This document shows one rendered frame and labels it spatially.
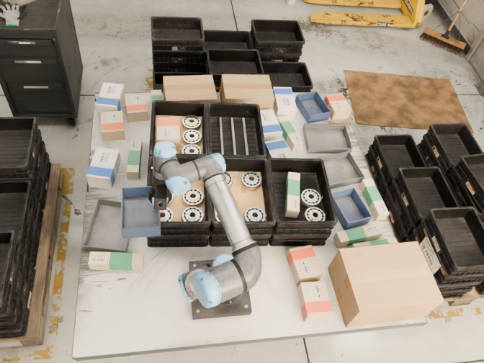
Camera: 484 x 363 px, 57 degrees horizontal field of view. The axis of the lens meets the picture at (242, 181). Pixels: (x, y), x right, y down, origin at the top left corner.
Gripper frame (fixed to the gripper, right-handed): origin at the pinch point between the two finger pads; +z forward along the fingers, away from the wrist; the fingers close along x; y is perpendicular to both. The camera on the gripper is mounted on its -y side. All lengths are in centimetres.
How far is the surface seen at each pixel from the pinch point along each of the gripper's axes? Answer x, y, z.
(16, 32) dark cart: 85, 149, 32
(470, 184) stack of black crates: -202, 51, 40
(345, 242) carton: -95, 1, 29
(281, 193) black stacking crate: -63, 27, 23
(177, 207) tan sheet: -10.5, 19.5, 28.0
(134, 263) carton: 8.9, -6.1, 36.8
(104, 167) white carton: 26, 48, 35
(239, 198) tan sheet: -41, 24, 25
